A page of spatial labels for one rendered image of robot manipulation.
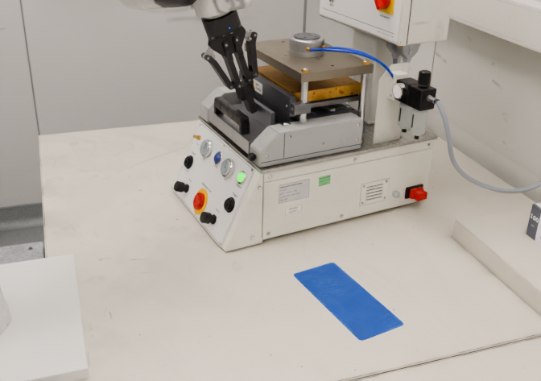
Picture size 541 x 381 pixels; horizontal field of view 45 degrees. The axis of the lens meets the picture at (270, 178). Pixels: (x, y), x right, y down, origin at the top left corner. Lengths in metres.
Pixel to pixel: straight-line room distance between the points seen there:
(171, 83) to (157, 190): 1.34
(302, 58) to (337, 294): 0.52
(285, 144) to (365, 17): 0.36
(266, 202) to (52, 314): 0.47
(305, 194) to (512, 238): 0.44
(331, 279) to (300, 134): 0.30
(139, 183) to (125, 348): 0.63
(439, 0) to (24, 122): 1.96
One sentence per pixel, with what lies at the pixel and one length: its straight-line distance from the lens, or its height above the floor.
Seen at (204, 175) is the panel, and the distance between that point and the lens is 1.52.
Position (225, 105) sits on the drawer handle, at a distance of 1.45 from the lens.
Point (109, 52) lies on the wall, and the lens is 2.87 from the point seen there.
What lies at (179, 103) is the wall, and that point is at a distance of 2.98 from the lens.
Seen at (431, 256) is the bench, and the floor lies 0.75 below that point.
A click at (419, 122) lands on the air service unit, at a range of 1.39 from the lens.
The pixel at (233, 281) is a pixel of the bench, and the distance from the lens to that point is 1.30.
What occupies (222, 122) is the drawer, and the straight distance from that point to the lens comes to 1.47.
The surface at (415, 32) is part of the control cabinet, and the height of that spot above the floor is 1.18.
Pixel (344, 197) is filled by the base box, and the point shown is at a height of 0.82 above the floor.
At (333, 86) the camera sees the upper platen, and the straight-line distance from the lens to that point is 1.44.
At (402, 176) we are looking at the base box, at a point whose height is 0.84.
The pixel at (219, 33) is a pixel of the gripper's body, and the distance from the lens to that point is 1.35.
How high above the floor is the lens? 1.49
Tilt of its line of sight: 26 degrees down
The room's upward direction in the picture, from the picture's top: 2 degrees clockwise
